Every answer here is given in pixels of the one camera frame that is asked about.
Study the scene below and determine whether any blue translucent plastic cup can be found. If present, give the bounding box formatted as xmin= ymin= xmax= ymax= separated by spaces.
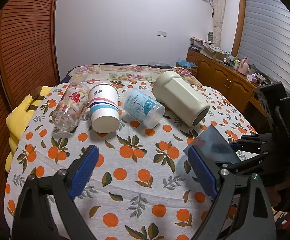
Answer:
xmin=184 ymin=125 xmax=240 ymax=164

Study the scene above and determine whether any clear cup with blue label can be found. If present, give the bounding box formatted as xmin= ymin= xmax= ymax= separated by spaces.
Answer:
xmin=122 ymin=89 xmax=165 ymax=128

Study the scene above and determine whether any white striped paper cup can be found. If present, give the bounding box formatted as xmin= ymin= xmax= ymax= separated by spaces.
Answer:
xmin=88 ymin=83 xmax=119 ymax=133

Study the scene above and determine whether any wooden sideboard cabinet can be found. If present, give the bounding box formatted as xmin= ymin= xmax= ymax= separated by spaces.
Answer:
xmin=186 ymin=48 xmax=266 ymax=122

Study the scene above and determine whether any pink kettle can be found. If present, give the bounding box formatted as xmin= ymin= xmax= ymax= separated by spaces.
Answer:
xmin=238 ymin=57 xmax=249 ymax=76

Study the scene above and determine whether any grey window blind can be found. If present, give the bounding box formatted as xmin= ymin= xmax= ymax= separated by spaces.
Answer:
xmin=238 ymin=0 xmax=290 ymax=94

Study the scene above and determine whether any cream ceramic mug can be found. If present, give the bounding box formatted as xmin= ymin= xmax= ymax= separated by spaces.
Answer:
xmin=152 ymin=70 xmax=210 ymax=127

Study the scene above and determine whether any clear glass with red print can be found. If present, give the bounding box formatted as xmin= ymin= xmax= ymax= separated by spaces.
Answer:
xmin=52 ymin=82 xmax=89 ymax=139

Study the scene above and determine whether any blue plastic bag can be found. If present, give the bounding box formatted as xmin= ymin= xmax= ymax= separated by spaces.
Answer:
xmin=176 ymin=59 xmax=195 ymax=69

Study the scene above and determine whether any orange fruit print tablecloth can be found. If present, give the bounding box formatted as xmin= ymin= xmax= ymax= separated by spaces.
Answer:
xmin=4 ymin=83 xmax=255 ymax=239

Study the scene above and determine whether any floral bed cover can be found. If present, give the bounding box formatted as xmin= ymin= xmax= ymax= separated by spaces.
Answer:
xmin=63 ymin=64 xmax=202 ymax=87

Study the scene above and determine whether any cream curtain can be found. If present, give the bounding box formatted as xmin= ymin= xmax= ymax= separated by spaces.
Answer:
xmin=213 ymin=0 xmax=226 ymax=47

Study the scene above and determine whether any brown louvered wardrobe door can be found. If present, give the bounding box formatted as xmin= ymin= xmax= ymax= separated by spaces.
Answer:
xmin=0 ymin=0 xmax=60 ymax=233

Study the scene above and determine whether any white wall switch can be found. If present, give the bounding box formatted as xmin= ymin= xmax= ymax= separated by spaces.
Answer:
xmin=157 ymin=31 xmax=167 ymax=37

